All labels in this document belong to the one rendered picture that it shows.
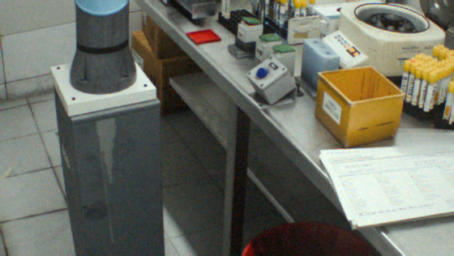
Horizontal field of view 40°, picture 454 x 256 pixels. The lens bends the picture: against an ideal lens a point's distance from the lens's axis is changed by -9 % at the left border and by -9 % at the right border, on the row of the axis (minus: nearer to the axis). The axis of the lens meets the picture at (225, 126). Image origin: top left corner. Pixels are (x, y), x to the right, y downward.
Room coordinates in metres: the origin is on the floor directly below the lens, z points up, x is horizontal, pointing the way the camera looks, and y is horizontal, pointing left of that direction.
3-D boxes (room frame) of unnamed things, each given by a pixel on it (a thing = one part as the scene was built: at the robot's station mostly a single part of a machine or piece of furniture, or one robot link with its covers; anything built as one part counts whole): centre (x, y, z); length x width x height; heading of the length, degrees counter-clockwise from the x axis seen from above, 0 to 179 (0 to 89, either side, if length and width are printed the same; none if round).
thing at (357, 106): (1.15, -0.26, 0.93); 0.13 x 0.13 x 0.10; 22
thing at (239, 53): (1.49, -0.05, 0.89); 0.09 x 0.05 x 0.04; 116
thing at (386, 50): (1.49, -0.39, 0.94); 0.30 x 0.24 x 0.12; 107
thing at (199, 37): (1.57, 0.06, 0.88); 0.07 x 0.07 x 0.01; 26
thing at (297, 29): (1.66, -0.15, 0.91); 0.20 x 0.10 x 0.07; 26
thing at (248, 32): (1.49, -0.05, 0.92); 0.05 x 0.04 x 0.06; 116
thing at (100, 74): (1.27, 0.27, 0.95); 0.15 x 0.15 x 0.10
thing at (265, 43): (1.43, -0.09, 0.91); 0.05 x 0.04 x 0.07; 116
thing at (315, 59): (1.31, -0.20, 0.92); 0.10 x 0.07 x 0.10; 21
